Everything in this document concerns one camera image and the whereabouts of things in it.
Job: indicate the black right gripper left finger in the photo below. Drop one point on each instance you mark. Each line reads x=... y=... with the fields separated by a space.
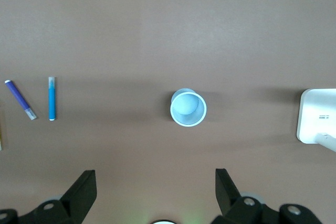
x=78 y=195

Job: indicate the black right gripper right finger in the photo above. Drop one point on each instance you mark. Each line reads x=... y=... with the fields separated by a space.
x=225 y=192

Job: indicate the blue marker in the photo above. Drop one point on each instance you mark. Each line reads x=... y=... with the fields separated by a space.
x=52 y=103

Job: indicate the light blue plastic cup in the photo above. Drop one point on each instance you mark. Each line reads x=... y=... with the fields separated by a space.
x=187 y=108

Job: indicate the yellow marker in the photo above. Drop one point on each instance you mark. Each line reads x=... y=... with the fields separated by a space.
x=1 y=129

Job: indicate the purple marker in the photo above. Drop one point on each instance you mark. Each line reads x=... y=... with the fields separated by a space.
x=18 y=96

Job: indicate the white lamp stand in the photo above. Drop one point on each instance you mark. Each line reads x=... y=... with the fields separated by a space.
x=312 y=113

